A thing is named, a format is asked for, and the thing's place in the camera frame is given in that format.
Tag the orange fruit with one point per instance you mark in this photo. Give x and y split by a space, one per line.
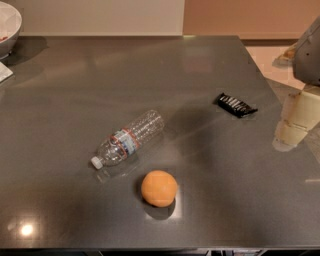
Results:
159 188

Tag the clear plastic water bottle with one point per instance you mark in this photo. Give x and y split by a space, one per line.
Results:
128 140

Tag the white paper napkin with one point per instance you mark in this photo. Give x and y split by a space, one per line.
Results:
5 72

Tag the white bowl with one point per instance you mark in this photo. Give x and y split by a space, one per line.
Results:
10 26

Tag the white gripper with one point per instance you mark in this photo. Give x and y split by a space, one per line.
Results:
308 55

